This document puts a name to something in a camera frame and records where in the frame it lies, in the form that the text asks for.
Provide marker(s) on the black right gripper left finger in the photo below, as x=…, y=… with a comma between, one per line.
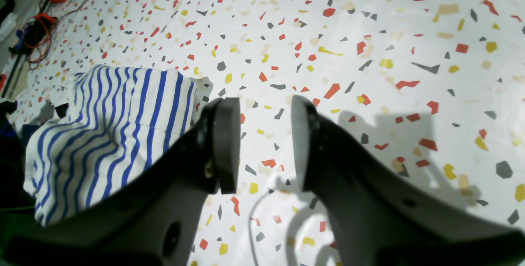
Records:
x=153, y=220

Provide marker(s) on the blue white striped t-shirt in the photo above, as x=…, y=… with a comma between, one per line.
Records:
x=119, y=122

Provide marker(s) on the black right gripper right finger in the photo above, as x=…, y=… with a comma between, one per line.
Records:
x=379, y=219

